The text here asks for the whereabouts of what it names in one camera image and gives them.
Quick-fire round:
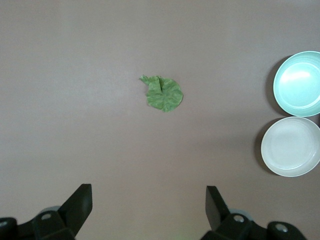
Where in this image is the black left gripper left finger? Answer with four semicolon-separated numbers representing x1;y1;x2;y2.
16;183;93;240

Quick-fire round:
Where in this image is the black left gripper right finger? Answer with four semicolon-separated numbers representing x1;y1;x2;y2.
199;185;267;240

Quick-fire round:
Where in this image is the green lettuce leaf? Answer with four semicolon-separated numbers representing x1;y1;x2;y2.
138;74;185;114

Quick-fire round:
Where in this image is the beige plate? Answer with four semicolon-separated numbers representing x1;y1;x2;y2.
260;116;320;178

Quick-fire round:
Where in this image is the brown table cover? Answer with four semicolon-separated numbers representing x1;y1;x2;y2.
0;0;320;240

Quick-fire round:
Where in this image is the light green plate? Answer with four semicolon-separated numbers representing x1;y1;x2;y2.
272;50;320;118

